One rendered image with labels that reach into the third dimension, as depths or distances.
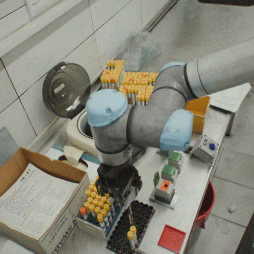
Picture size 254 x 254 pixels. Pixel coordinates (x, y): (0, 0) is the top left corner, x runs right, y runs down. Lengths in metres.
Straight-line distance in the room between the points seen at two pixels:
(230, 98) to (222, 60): 0.81
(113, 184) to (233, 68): 0.34
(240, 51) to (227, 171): 1.70
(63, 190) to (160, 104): 0.57
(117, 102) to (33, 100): 0.67
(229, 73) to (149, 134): 0.18
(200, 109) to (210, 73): 0.72
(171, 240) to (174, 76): 0.52
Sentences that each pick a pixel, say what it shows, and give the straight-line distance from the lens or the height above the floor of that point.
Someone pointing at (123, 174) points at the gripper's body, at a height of 1.19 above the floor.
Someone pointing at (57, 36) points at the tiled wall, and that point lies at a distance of 1.17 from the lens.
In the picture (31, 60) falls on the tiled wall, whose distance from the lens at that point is 1.08.
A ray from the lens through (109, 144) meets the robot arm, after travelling 0.52.
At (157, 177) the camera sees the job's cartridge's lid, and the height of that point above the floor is 0.97.
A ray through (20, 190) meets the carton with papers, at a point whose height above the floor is 0.94.
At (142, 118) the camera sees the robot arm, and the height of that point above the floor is 1.38.
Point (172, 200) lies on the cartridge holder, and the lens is 0.96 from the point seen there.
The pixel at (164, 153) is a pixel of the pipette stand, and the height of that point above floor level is 0.90.
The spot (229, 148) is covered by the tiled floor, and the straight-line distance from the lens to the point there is 2.33.
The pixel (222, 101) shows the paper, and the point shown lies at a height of 0.89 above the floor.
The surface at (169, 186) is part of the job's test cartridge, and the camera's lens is 0.91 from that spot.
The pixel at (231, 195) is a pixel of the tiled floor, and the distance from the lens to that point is 2.07.
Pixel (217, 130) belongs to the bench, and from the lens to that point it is 1.20.
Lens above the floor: 1.71
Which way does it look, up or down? 44 degrees down
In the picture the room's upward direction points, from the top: 7 degrees counter-clockwise
